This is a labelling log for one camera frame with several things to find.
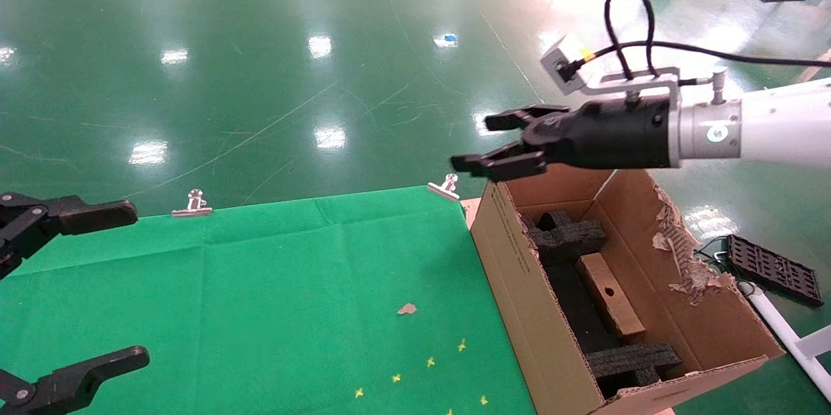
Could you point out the blue floor litter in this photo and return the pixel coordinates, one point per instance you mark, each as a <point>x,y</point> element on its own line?
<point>446,41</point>

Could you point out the white pipe frame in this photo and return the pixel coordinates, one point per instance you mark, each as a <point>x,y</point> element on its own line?
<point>779,329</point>

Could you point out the green table cloth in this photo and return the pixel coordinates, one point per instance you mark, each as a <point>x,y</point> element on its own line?
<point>260,311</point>

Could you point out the grey metal camera bracket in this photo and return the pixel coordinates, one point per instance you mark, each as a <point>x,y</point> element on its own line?
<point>623,82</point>

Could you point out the small cardboard scrap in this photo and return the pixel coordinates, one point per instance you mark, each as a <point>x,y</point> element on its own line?
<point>407,309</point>

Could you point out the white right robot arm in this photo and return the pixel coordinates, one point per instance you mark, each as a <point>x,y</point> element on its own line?
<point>779,123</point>

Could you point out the silver binder clip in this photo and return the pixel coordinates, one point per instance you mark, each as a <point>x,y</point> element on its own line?
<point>192,210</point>
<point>444,190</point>

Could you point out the black foam base pad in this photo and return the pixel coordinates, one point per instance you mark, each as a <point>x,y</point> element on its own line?
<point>578,317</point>

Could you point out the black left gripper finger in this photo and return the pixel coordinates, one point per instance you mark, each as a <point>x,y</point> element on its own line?
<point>97,212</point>
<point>78,379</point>

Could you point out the large open cardboard carton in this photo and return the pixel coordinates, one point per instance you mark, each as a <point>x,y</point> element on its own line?
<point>519,298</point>

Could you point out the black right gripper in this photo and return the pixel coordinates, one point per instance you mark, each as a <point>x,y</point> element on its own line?
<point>610,136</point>

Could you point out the small cardboard box with hole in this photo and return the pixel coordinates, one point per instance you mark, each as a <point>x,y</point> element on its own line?
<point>610,298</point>

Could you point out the black plastic grid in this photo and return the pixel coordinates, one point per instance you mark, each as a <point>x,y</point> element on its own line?
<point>772,269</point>

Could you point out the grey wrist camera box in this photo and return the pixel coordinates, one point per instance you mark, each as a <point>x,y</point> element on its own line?
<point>555,61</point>

